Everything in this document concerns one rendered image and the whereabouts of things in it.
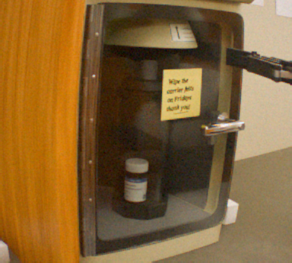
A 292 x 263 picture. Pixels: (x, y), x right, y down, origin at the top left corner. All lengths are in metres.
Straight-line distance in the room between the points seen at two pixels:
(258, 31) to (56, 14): 1.07
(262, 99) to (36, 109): 1.09
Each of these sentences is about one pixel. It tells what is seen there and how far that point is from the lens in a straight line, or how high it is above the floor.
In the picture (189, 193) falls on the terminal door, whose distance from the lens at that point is 0.90.
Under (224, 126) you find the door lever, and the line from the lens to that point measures 0.84.
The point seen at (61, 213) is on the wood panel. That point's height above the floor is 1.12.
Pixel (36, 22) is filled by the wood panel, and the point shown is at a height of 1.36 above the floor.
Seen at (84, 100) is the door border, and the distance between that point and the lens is 0.74.
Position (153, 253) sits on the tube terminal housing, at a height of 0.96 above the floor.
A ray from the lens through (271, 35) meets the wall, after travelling 1.68.
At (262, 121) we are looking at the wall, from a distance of 1.70.
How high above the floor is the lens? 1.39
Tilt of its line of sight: 13 degrees down
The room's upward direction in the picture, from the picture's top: 4 degrees clockwise
